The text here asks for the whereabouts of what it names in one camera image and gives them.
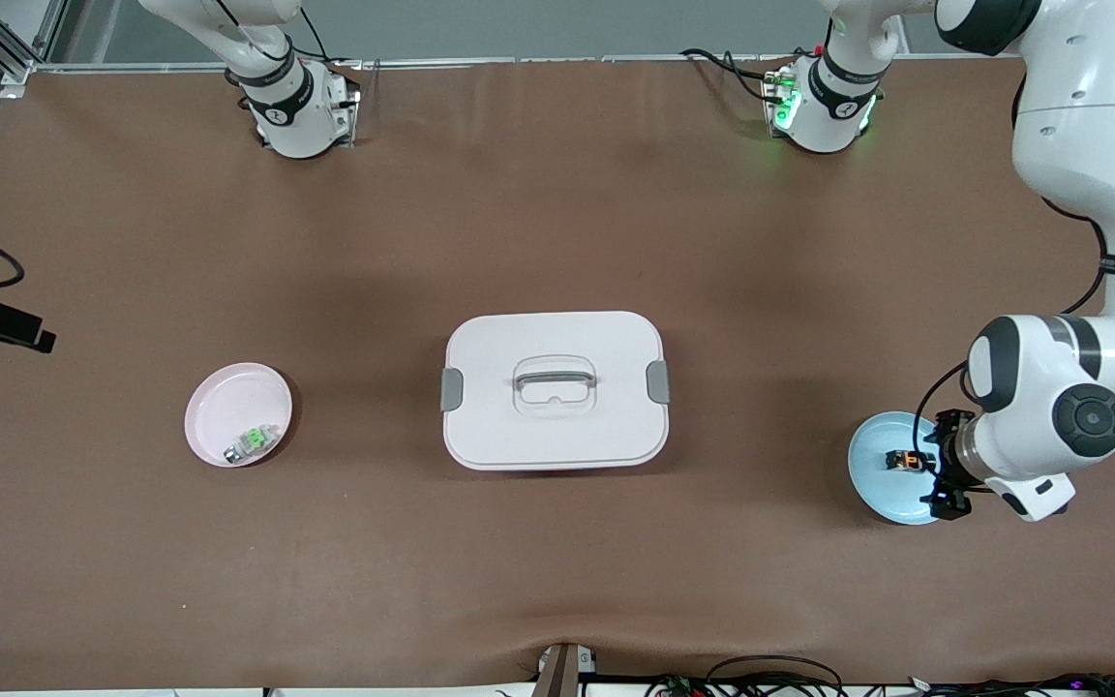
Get black cable bundle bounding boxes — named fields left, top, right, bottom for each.
left=645, top=655, right=1115, bottom=697

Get white lidded box grey latches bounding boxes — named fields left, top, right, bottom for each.
left=440, top=311, right=672, bottom=472

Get light blue round plate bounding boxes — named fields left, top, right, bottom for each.
left=847, top=411, right=955, bottom=527

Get silver table edge rail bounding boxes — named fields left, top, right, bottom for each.
left=35, top=54, right=1013, bottom=71

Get pink round plate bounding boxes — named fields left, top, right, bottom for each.
left=184, top=362, right=294, bottom=469

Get brown metal stand bracket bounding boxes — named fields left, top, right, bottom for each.
left=533, top=643, right=599, bottom=697

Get brown table mat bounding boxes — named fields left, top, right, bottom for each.
left=0, top=56, right=1115, bottom=693

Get black base power cable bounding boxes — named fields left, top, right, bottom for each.
left=267, top=5, right=365, bottom=74
left=679, top=46, right=791, bottom=103

